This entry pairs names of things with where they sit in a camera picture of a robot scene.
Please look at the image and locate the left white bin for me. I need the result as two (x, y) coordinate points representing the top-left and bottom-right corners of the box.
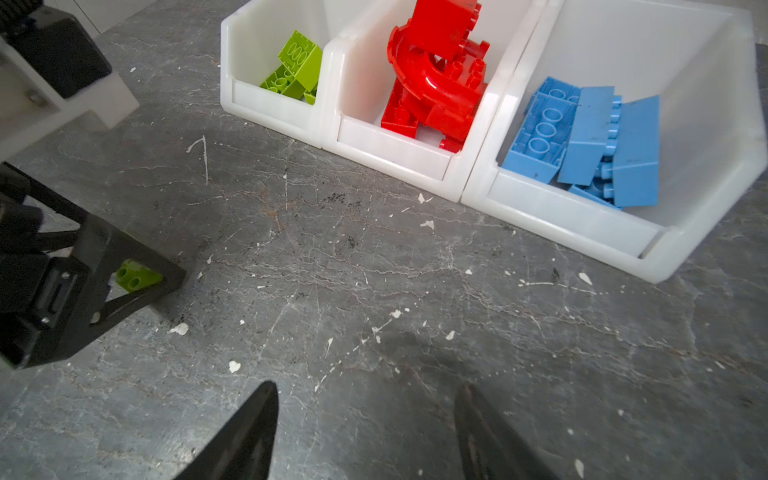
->
(220, 1), (377, 148)

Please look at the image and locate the red curved arch piece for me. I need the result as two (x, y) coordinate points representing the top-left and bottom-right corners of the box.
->
(387, 26), (487, 118)

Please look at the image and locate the white bin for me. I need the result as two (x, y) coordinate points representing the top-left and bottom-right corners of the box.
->
(461, 1), (767, 283)
(322, 1), (562, 202)
(220, 1), (377, 148)

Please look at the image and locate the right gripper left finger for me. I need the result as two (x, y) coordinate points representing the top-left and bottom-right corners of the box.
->
(176, 381), (279, 480)

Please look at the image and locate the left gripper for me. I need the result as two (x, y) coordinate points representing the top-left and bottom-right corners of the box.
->
(1, 162), (186, 369)

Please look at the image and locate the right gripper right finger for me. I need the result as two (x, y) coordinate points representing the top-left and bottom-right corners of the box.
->
(454, 383), (558, 480)

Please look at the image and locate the middle white bin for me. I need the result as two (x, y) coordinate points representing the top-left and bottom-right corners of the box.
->
(322, 1), (562, 202)

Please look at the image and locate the small red square brick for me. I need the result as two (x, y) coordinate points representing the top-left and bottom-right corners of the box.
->
(405, 0), (490, 61)

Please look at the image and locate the blue brick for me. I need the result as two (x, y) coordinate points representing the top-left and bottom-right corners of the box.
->
(558, 86), (622, 186)
(568, 178), (621, 210)
(501, 77), (581, 184)
(612, 96), (661, 208)

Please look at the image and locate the right white bin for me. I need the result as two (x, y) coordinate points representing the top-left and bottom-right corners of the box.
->
(461, 1), (767, 283)

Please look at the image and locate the green studded brick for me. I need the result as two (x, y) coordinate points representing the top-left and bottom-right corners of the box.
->
(115, 260), (164, 293)

